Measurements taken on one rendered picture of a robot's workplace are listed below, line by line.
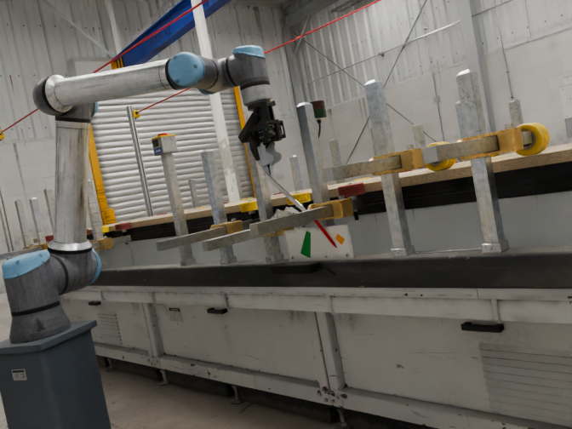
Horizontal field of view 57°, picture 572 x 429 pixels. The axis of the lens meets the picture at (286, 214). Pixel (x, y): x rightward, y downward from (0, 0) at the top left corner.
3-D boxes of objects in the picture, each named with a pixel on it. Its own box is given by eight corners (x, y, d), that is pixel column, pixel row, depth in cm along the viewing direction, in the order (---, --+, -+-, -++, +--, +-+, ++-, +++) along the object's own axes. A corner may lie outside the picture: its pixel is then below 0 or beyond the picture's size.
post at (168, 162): (186, 265, 209) (164, 153, 207) (180, 265, 213) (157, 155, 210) (196, 263, 212) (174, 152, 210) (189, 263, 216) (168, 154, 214)
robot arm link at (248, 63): (238, 54, 163) (268, 45, 159) (247, 94, 164) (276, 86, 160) (224, 48, 155) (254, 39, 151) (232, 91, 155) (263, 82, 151)
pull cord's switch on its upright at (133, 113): (159, 239, 428) (131, 104, 422) (150, 241, 439) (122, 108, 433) (168, 237, 434) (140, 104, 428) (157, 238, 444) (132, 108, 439)
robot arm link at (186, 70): (11, 78, 168) (193, 43, 142) (42, 82, 179) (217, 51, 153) (15, 116, 169) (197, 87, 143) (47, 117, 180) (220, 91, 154)
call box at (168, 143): (163, 155, 205) (160, 134, 205) (154, 157, 210) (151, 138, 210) (179, 153, 210) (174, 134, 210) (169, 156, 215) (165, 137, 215)
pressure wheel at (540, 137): (527, 117, 130) (502, 139, 135) (549, 140, 127) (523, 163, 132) (535, 116, 134) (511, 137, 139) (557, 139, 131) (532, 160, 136)
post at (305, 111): (334, 263, 156) (304, 101, 153) (324, 263, 158) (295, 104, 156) (340, 260, 158) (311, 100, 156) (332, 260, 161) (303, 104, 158)
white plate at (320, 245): (352, 259, 149) (346, 224, 149) (288, 261, 168) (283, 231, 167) (354, 259, 150) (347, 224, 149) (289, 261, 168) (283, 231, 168)
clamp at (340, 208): (343, 217, 150) (340, 200, 149) (308, 221, 159) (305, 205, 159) (355, 214, 154) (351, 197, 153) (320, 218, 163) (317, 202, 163)
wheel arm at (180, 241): (163, 253, 169) (160, 240, 169) (157, 254, 171) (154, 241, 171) (261, 227, 199) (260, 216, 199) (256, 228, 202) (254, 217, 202)
